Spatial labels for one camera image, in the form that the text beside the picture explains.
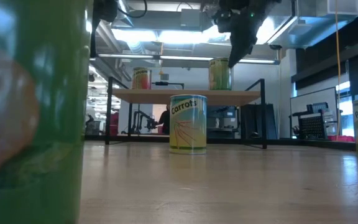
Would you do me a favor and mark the green oranges can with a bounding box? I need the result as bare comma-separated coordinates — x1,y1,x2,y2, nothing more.
208,57,233,91

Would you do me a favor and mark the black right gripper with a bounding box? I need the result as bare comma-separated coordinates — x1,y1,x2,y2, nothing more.
228,18,270,68

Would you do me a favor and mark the silver ventilation duct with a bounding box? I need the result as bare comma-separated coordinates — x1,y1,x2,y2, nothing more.
109,0,134,28

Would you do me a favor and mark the black perforated rack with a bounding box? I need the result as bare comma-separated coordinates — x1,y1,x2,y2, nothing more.
297,114,328,140

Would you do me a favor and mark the red yellow pineapple can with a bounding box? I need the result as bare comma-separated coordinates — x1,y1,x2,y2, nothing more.
131,66,152,90

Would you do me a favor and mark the red bin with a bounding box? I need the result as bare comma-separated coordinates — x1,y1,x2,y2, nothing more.
327,134,356,142

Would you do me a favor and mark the black workbench with equipment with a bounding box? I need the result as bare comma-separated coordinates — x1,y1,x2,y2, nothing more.
206,105,242,139

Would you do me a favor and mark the black cabinet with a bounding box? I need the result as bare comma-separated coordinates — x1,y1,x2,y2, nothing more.
240,103,278,140

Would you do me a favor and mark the long ceiling light fixture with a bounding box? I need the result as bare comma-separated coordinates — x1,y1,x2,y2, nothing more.
97,53,282,65

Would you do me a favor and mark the dark monitor on rack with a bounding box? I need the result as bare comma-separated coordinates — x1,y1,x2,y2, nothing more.
290,101,331,118

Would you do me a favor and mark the black background camera gantry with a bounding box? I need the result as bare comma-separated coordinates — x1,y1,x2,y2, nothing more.
152,80,185,91

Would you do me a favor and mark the yellow carrots can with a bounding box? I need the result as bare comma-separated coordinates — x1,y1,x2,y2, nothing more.
169,94,208,156

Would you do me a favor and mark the person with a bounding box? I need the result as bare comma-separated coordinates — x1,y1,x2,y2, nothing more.
157,104,171,135

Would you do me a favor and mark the grey ceiling box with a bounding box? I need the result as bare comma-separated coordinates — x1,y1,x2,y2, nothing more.
180,8,203,31

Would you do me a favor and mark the red cabinet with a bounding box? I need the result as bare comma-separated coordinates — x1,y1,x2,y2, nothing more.
110,111,120,136

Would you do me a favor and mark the white partition panel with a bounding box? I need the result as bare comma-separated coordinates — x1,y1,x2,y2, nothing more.
290,86,338,114

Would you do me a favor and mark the black table edge rail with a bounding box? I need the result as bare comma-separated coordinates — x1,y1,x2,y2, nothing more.
84,133,357,152

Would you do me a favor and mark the grey bin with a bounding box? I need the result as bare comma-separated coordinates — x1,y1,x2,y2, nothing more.
85,120,101,136

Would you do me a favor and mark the yellow hanging cable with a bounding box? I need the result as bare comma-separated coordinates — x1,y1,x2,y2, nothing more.
334,11,342,141

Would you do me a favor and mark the wooden shelf black frame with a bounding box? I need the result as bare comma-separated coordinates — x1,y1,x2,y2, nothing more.
104,77,267,150

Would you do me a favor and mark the green can orange fruit picture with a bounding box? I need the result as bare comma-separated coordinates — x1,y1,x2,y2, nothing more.
0,0,93,224

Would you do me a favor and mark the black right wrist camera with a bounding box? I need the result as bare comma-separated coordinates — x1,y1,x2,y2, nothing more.
212,8,231,34

